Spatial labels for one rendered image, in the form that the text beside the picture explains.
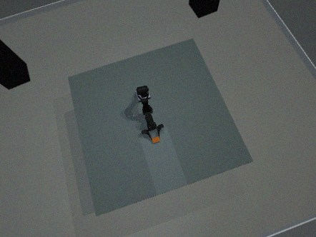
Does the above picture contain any orange block with dark square face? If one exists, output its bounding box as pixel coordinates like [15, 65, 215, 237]
[152, 136, 160, 143]

